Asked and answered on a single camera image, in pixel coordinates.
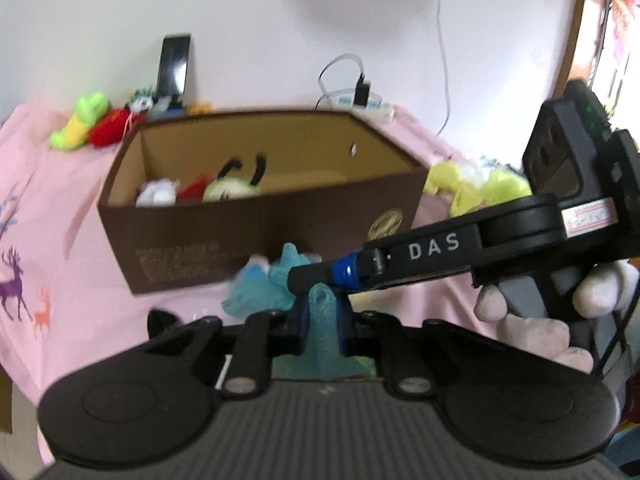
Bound teal plush toy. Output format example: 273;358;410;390
222;242;322;319

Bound black charger plug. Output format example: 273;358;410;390
353;73;374;106

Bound panda plush toy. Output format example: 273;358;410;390
125;88;157;114

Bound white wall cable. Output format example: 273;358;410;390
434;0;452;137

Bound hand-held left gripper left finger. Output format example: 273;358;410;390
145;300;311;396

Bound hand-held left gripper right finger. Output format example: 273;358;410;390
337;301;501;396

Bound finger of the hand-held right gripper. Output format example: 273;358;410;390
287;248;392;296

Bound yellow soft cloth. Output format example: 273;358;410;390
423;160;488;219

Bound red plush toy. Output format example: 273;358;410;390
88;108;133;149

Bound grey charger cable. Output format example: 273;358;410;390
315;53;367;111

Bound lime green plush toy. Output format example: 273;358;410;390
482;166;534;207

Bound white power strip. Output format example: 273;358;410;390
326;92;397;122

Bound black smartphone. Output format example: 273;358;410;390
156;33;193;106

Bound green plush toy white spots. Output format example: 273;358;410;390
202;156;267;202

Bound pink deer print bed sheet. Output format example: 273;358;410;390
0;102;596;466

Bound small red soft toy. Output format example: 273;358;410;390
177;174;214;204

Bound green frog plush toy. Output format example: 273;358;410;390
49;92;111;152

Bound teal cloth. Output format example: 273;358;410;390
306;283;372;379

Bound person's right hand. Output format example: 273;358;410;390
475;259;640;376

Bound brown cardboard box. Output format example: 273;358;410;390
97;107;431;296

